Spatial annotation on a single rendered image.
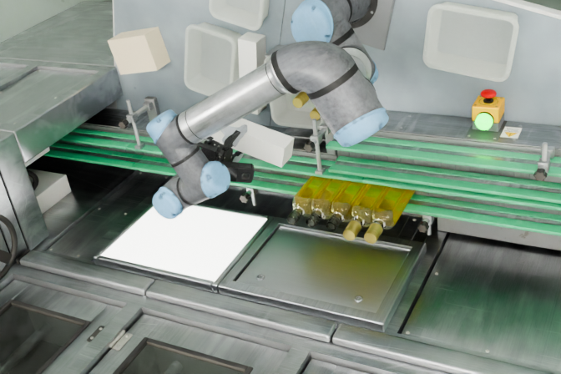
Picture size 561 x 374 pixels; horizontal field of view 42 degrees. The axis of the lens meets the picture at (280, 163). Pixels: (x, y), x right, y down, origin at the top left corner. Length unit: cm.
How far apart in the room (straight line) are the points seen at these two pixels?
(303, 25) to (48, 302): 105
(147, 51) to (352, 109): 108
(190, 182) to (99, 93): 96
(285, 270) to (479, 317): 52
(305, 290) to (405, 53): 70
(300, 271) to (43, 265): 77
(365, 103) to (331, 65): 10
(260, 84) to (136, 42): 96
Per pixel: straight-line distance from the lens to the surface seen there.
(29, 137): 234
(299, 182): 219
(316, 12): 182
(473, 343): 181
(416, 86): 208
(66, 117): 244
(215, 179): 163
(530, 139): 196
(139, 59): 242
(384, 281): 193
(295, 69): 145
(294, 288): 194
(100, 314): 209
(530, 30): 195
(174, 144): 162
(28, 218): 238
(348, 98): 145
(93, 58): 274
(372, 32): 205
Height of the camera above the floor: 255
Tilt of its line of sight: 48 degrees down
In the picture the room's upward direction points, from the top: 138 degrees counter-clockwise
